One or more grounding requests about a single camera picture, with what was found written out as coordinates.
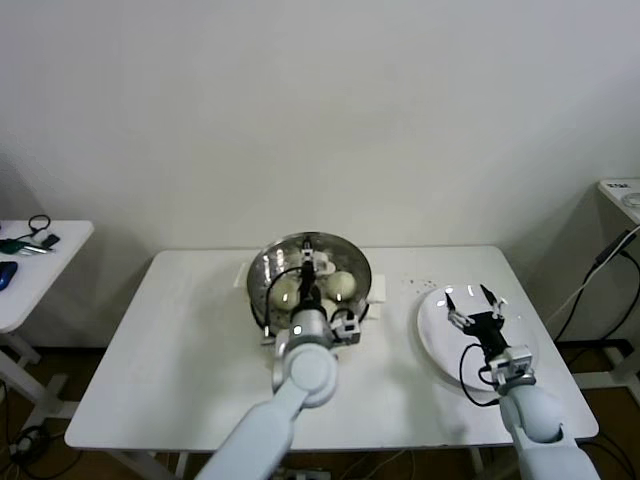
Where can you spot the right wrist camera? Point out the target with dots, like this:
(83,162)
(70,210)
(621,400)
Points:
(511,367)

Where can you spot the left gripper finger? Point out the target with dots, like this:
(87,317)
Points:
(308,255)

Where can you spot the round glass pot lid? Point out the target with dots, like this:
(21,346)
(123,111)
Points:
(325,265)

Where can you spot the small black device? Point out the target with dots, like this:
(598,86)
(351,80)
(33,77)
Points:
(50,241)

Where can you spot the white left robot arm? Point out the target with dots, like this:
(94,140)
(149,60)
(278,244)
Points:
(305,372)

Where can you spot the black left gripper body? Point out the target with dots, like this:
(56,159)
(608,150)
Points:
(308,290)

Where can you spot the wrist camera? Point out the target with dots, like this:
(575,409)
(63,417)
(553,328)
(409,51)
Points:
(511,367)
(347,328)

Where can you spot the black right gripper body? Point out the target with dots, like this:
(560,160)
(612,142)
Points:
(484,327)

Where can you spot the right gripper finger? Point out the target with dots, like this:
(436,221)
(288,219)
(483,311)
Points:
(499,309)
(456,316)

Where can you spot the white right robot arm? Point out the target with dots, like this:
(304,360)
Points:
(530,410)

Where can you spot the perforated steel steamer basket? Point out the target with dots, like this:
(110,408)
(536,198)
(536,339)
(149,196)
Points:
(270,270)

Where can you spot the silver pen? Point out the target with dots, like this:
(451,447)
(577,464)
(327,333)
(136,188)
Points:
(35,249)

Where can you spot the white round plate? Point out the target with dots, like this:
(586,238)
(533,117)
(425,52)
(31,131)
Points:
(435,330)

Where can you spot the blue computer mouse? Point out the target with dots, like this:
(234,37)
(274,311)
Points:
(7,272)

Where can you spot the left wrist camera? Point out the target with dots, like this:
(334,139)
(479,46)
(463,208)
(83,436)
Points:
(347,328)

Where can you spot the white steamed baozi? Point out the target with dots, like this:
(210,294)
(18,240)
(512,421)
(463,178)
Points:
(344,285)
(282,295)
(327,305)

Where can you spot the white side table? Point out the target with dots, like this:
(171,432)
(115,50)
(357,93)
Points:
(617,197)
(60,260)

